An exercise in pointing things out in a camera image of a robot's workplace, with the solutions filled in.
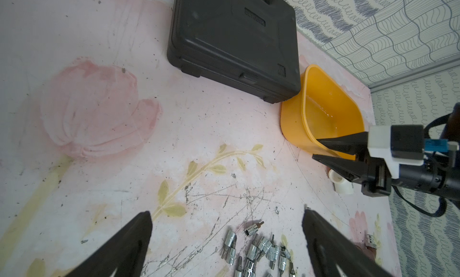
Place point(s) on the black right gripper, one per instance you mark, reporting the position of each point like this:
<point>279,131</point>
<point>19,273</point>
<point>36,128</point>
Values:
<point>372,173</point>

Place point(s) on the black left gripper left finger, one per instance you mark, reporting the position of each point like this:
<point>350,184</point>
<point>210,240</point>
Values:
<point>123,255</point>

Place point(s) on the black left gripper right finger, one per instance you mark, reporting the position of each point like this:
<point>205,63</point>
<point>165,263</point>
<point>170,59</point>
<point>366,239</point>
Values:
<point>331,253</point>

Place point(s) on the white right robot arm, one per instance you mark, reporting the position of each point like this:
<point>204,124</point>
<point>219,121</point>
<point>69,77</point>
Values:
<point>440,173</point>

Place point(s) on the small silver bit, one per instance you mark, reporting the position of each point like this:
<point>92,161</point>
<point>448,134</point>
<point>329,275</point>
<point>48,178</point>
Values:
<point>370,242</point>

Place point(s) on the silver socket bit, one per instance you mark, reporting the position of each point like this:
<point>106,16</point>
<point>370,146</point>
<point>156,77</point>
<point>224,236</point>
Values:
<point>253,229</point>
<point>284,257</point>
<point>258,249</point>
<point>245,268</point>
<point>229,248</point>
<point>273,253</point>

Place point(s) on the yellow plastic storage box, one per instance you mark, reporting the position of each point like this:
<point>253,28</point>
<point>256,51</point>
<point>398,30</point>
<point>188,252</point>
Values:
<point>322,110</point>

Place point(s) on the white pipe tee fitting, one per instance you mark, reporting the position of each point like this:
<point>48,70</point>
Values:
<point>341,185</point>

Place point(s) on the black plastic tool case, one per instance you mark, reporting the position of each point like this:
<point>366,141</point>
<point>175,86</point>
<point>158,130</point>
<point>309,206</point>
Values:
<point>250,45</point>

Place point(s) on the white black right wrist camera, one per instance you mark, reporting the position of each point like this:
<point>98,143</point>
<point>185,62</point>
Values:
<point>400,145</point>

